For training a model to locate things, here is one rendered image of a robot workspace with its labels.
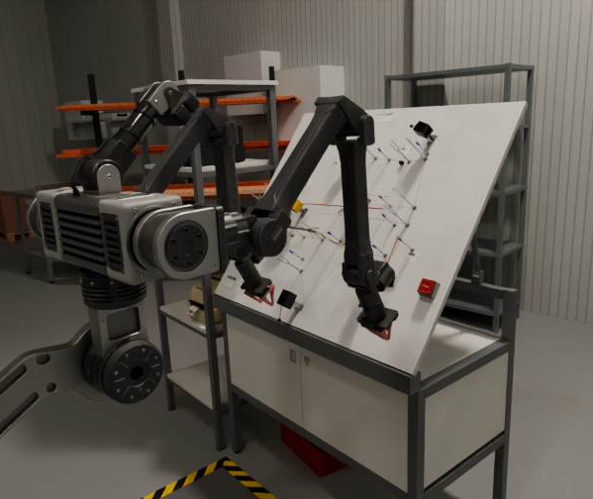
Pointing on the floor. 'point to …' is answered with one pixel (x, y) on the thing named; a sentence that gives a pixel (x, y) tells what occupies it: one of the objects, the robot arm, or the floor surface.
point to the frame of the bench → (408, 424)
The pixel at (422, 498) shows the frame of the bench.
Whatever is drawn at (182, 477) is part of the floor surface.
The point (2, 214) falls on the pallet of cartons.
